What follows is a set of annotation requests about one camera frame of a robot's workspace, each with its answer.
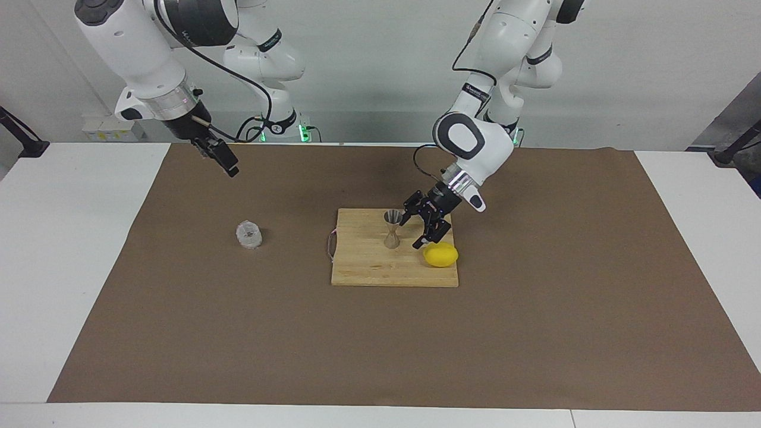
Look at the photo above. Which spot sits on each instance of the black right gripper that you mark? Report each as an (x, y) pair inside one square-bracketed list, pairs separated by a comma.
[(190, 125)]

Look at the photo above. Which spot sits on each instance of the black stand leg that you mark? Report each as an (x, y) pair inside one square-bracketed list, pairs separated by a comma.
[(728, 156), (32, 147)]

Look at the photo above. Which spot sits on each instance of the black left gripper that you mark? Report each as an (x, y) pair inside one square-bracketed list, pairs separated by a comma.
[(437, 205)]

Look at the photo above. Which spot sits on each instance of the steel double jigger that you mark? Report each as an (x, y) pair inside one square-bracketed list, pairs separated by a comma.
[(392, 217)]

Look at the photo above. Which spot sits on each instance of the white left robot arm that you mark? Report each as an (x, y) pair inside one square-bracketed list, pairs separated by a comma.
[(511, 30)]

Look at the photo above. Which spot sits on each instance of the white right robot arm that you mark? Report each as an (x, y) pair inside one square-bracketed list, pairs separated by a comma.
[(131, 41)]

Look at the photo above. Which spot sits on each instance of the small clear glass cup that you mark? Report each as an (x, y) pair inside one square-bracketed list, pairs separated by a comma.
[(248, 235)]

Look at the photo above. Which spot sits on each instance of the brown paper table mat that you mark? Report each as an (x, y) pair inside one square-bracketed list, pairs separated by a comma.
[(380, 345)]

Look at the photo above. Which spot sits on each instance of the yellow lemon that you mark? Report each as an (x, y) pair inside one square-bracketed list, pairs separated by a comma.
[(440, 254)]

